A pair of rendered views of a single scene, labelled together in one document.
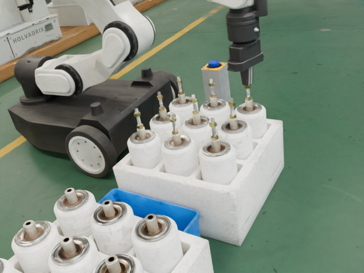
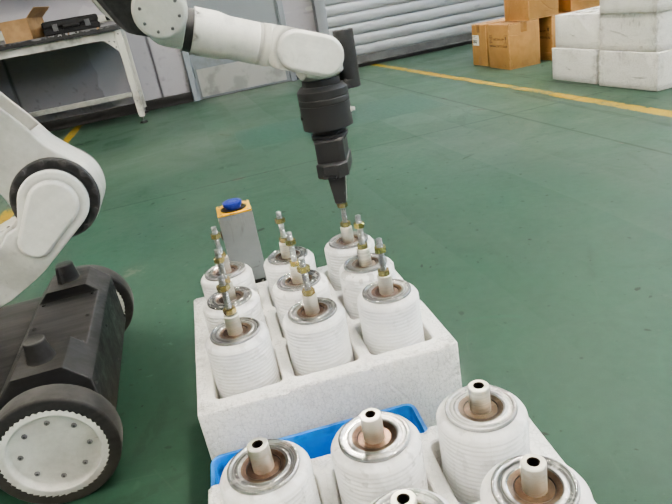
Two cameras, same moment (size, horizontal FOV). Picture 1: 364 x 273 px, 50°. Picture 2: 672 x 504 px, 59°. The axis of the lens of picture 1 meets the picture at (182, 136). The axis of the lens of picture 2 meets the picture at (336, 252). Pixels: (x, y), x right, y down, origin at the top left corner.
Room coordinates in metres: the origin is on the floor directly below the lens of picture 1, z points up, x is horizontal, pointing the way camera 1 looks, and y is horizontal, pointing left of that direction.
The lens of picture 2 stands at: (0.32, 0.54, 0.68)
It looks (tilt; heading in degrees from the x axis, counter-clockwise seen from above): 23 degrees down; 316
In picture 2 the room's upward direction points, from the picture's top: 10 degrees counter-clockwise
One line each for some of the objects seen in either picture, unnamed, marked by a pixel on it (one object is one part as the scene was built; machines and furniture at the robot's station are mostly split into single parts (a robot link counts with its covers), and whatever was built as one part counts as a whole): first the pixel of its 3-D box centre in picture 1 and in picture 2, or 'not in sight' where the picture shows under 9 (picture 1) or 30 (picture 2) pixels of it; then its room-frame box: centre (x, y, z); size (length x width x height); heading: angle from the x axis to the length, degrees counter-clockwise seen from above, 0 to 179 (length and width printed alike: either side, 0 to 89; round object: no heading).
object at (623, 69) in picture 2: not in sight; (657, 62); (1.27, -2.88, 0.09); 0.39 x 0.39 x 0.18; 61
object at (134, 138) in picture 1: (142, 137); (235, 331); (1.00, 0.11, 0.25); 0.08 x 0.08 x 0.01
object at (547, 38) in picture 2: not in sight; (554, 35); (2.26, -3.91, 0.15); 0.30 x 0.24 x 0.30; 148
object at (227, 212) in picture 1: (203, 167); (316, 360); (1.02, -0.05, 0.09); 0.39 x 0.39 x 0.18; 55
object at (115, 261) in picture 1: (113, 265); (534, 476); (0.51, 0.16, 0.26); 0.02 x 0.02 x 0.03
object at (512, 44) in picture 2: not in sight; (513, 43); (2.43, -3.63, 0.15); 0.30 x 0.24 x 0.30; 146
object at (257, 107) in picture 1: (249, 108); (348, 240); (1.05, -0.22, 0.25); 0.08 x 0.08 x 0.01
